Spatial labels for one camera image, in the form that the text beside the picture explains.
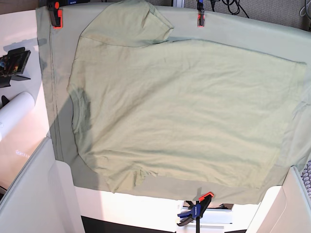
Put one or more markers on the orange black clamp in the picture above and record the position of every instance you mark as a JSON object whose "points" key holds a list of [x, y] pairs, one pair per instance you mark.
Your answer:
{"points": [[201, 13], [56, 14]]}

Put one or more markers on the orange black clamp top left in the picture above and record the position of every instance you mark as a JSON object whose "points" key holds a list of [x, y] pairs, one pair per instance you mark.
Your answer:
{"points": [[56, 14]]}

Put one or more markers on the black tablet on stand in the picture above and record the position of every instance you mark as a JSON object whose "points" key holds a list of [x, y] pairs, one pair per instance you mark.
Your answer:
{"points": [[12, 66]]}

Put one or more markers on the orange black clamp top middle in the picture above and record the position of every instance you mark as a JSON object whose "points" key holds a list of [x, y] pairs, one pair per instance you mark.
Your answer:
{"points": [[201, 13]]}

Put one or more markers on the blue orange bar clamp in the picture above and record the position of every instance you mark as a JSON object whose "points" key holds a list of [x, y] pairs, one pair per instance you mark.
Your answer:
{"points": [[196, 211]]}

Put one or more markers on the light green T-shirt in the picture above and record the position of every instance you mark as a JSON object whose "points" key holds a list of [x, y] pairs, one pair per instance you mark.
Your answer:
{"points": [[189, 109]]}

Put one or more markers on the grey-green table cloth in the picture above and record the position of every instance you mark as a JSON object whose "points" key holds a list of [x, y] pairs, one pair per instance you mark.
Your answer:
{"points": [[56, 53]]}

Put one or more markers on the white paper roll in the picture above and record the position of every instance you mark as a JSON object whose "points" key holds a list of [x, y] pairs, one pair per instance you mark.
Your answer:
{"points": [[14, 111]]}

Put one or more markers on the patterned mesh object right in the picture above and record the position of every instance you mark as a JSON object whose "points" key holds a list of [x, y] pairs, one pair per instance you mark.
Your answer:
{"points": [[306, 177]]}

